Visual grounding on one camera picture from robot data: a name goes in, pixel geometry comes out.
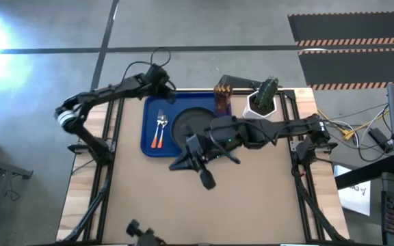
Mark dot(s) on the black hazard-striped floor mat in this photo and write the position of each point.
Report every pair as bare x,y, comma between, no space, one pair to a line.
354,68
347,27

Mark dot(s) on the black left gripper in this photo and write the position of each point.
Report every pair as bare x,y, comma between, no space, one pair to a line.
161,89

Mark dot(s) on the black round plate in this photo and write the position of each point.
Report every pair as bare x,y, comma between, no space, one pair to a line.
190,123

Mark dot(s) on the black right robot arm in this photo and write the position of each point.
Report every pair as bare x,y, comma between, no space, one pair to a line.
286,128

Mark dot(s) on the white faceted plant pot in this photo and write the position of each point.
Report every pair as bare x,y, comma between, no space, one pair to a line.
251,114

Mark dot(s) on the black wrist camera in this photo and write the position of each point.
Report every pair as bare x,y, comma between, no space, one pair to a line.
208,179
156,74

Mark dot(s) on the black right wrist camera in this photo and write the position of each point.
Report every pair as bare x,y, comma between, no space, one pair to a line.
208,179

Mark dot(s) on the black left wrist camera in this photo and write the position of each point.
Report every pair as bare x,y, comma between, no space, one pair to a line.
156,74

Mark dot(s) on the white paper sheet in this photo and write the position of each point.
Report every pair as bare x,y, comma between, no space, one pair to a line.
354,198

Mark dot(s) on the blue plastic tray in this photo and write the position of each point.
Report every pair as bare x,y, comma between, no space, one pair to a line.
190,100

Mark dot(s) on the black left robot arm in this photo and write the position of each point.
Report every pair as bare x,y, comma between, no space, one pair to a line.
108,92

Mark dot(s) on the black power adapter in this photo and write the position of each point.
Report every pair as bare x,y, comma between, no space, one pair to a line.
377,138

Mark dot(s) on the green cactus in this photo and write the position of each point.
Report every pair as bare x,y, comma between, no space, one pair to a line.
267,90

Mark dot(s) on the black support beam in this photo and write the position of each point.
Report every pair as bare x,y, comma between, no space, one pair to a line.
361,176

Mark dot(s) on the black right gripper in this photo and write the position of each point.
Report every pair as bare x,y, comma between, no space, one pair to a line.
200,148

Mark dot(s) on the black aluminium table frame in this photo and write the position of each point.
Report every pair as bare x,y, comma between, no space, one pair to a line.
197,90

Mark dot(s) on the black camera on stand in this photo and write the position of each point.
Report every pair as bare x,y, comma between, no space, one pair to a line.
147,239

